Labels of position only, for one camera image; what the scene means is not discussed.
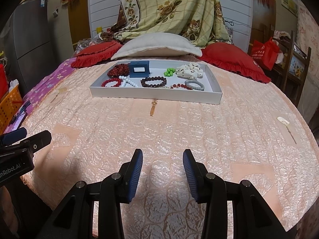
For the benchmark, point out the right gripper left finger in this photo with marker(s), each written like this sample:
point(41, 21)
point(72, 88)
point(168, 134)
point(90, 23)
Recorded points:
point(130, 173)

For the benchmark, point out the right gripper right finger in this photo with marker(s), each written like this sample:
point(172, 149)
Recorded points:
point(195, 172)

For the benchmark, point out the dark red dotted scrunchie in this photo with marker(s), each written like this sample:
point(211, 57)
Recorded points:
point(119, 69)

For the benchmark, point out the white cherry print scrunchie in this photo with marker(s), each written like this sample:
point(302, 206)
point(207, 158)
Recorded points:
point(191, 71)

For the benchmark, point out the blue hair claw clip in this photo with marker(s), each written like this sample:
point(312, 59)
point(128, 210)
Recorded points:
point(139, 69)

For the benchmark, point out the orange plastic basket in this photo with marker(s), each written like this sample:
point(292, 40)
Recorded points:
point(9, 107)

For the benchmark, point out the purple floral blanket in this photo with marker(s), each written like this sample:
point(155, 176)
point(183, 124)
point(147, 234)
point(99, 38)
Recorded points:
point(50, 85)

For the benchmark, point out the red box on left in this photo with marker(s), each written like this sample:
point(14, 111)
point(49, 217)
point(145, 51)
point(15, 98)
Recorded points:
point(3, 82)

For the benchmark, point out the pink quilted bedspread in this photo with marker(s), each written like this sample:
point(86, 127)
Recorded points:
point(255, 133)

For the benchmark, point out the white shallow box tray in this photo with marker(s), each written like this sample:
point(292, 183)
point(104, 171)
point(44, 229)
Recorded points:
point(162, 83)

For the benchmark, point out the grey refrigerator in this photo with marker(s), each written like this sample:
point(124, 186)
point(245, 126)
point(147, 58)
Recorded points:
point(27, 45)

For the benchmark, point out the red pillow right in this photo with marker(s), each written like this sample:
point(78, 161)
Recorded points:
point(231, 58)

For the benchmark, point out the round red ruffled cushion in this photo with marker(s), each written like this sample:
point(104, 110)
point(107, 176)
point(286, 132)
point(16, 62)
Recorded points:
point(93, 54)

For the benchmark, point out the white pillow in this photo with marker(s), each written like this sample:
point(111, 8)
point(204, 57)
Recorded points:
point(157, 44)

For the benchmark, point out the clear plastic bag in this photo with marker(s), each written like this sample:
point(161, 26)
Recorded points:
point(82, 44)

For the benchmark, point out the red shopping bag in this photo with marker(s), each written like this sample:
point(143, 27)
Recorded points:
point(265, 54)

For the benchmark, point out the floral beige quilt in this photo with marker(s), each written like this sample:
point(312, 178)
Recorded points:
point(199, 21)

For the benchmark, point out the white headboard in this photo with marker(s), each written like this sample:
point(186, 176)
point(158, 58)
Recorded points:
point(237, 15)

